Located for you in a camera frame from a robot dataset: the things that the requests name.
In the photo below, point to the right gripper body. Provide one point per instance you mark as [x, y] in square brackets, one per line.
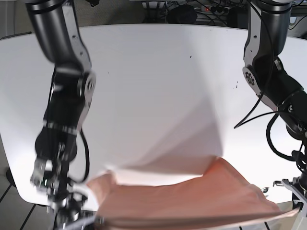
[65, 204]

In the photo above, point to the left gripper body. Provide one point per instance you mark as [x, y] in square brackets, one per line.
[296, 189]

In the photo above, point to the peach pink T-shirt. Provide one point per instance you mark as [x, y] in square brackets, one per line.
[221, 197]

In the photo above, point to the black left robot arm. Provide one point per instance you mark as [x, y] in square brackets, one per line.
[268, 22]

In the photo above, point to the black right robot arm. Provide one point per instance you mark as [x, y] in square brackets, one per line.
[70, 96]

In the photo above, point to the right silver table grommet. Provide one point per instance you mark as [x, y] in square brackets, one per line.
[265, 190]

